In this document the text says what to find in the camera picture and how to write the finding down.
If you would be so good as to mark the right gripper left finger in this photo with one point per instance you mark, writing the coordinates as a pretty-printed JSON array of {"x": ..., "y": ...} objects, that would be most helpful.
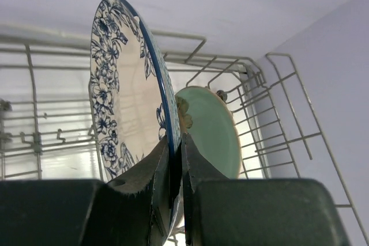
[{"x": 131, "y": 209}]

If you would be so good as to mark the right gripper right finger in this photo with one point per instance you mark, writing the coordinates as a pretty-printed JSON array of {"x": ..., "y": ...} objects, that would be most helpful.
[{"x": 223, "y": 211}]

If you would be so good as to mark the green plate dark motif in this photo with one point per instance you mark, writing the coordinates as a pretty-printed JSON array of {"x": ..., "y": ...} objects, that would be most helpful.
[{"x": 212, "y": 128}]

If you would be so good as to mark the teal patterned plate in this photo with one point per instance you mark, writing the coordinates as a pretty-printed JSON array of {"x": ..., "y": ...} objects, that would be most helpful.
[{"x": 131, "y": 95}]

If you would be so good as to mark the grey wire dish rack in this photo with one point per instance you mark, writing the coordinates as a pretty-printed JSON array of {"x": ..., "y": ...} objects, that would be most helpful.
[{"x": 46, "y": 117}]

